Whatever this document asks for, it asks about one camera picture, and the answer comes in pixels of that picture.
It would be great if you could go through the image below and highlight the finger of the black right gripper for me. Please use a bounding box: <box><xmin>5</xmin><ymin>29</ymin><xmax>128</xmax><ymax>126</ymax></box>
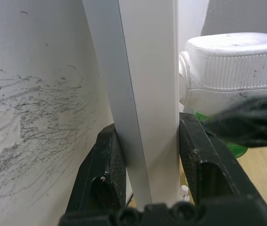
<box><xmin>201</xmin><ymin>96</ymin><xmax>267</xmax><ymax>149</ymax></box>

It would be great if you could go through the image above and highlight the small white plastic plug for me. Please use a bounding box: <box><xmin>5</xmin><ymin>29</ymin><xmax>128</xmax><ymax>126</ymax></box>
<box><xmin>179</xmin><ymin>185</ymin><xmax>191</xmax><ymax>202</ymax></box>

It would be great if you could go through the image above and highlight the white power strip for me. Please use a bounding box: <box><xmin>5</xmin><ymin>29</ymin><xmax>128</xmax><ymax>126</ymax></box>
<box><xmin>82</xmin><ymin>0</ymin><xmax>181</xmax><ymax>206</ymax></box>

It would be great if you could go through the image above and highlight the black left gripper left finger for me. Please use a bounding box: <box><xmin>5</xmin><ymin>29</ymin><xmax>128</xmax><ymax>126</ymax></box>
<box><xmin>65</xmin><ymin>123</ymin><xmax>127</xmax><ymax>210</ymax></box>

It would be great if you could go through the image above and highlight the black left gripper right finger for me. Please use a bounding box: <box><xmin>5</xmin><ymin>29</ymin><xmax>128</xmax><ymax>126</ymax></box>
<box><xmin>178</xmin><ymin>112</ymin><xmax>261</xmax><ymax>206</ymax></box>

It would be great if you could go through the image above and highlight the green repellent liquid bottle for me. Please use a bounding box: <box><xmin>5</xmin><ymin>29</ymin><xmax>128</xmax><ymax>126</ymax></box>
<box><xmin>193</xmin><ymin>110</ymin><xmax>250</xmax><ymax>159</ymax></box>

